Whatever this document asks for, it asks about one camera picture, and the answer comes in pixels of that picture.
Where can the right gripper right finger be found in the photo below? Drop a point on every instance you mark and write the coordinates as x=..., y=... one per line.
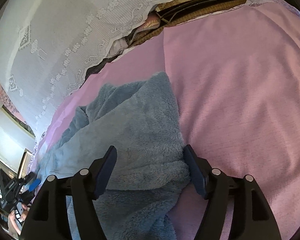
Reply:
x=252, y=217

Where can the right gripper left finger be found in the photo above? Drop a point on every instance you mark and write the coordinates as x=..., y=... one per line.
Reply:
x=48, y=217

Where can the blue fleece garment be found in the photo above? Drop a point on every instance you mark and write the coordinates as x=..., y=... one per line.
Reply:
x=141, y=121

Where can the clothes under lace cover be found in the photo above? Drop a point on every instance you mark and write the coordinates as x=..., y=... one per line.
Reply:
x=151, y=24

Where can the person's left hand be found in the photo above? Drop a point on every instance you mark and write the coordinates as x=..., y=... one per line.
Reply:
x=15, y=220

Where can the pink bed sheet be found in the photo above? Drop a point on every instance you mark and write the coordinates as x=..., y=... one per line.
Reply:
x=235, y=77

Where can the white lace cover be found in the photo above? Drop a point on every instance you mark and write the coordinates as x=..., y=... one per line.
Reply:
x=46, y=46

